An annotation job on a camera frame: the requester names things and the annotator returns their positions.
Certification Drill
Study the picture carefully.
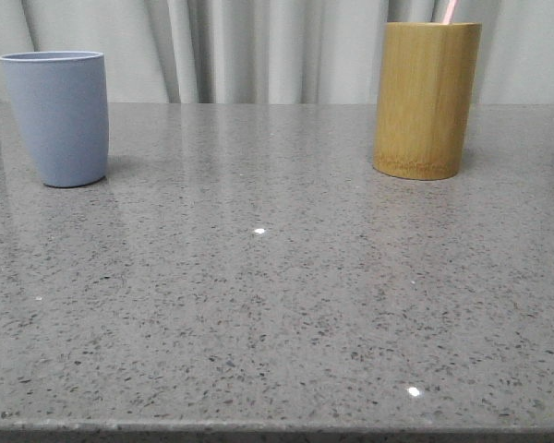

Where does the grey-white curtain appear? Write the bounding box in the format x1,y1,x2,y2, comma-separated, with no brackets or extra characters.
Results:
0,1,554,104

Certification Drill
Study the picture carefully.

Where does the pink chopstick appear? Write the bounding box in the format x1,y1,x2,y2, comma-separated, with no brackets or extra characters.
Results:
441,0,459,25

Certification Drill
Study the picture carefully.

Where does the blue plastic cup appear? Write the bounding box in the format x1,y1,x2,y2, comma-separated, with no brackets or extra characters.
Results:
0,51,109,188

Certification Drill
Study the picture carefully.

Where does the bamboo wooden cup holder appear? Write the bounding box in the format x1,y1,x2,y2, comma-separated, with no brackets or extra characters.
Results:
373,22,482,180

